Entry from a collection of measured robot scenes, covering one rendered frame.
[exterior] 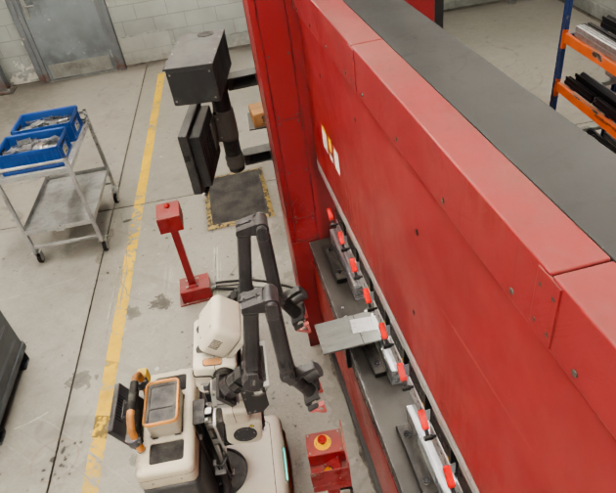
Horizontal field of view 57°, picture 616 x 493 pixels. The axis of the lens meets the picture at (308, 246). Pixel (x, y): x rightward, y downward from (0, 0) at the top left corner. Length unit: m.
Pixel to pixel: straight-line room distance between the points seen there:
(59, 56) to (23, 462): 6.65
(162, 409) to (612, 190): 2.03
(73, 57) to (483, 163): 8.57
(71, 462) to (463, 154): 3.16
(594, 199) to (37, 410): 3.70
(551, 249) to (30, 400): 3.77
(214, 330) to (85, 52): 7.53
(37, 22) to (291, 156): 6.82
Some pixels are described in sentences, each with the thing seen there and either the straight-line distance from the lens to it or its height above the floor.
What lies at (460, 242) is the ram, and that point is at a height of 2.11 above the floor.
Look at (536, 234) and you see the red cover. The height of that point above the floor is 2.30.
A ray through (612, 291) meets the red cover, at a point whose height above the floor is 2.30.
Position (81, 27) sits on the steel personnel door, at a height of 0.67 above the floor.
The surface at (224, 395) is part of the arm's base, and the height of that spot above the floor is 1.20.
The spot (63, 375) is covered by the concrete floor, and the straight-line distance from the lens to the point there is 4.32.
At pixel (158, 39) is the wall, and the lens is 9.17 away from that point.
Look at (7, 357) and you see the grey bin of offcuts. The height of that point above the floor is 0.24.
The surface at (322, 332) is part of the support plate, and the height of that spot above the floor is 1.00.
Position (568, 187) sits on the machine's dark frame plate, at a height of 2.30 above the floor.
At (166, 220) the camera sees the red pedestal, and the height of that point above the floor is 0.78.
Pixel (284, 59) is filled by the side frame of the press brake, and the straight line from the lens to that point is 2.74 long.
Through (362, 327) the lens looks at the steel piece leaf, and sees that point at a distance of 2.57.
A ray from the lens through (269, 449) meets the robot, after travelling 3.12.
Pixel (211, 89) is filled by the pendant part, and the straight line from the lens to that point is 2.91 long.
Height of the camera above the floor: 2.89
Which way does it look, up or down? 38 degrees down
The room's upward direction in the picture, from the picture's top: 9 degrees counter-clockwise
